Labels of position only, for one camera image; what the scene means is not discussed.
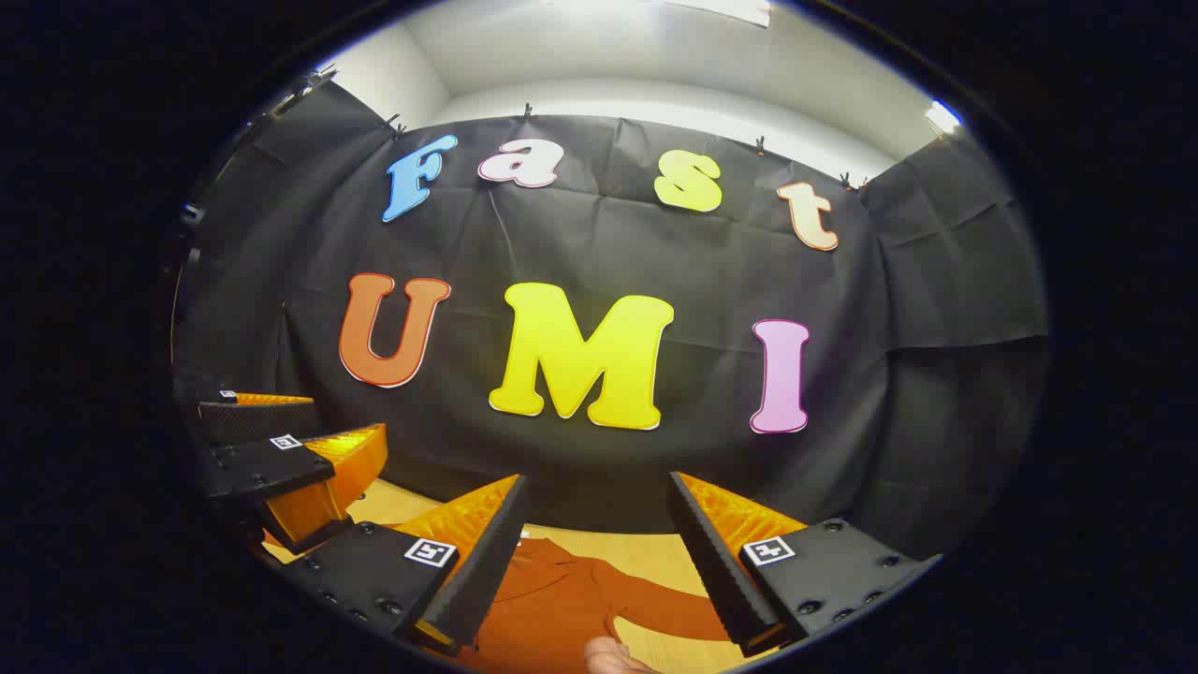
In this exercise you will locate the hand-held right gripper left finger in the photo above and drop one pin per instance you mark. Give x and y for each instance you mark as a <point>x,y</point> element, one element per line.
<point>491,562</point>

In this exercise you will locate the bright ceiling light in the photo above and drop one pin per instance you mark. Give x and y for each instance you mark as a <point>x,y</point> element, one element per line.
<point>942,116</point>

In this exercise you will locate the orange button-up shirt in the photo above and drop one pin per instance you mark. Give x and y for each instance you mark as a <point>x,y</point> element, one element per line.
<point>552,608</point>

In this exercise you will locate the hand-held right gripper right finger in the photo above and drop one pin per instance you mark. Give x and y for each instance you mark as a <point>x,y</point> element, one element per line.
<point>716,562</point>

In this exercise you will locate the black backdrop cloth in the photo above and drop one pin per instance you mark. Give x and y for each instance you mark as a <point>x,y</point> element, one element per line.
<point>655,243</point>

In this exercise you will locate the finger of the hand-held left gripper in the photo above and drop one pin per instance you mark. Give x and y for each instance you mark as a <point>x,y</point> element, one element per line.
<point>253,421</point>
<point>262,468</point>

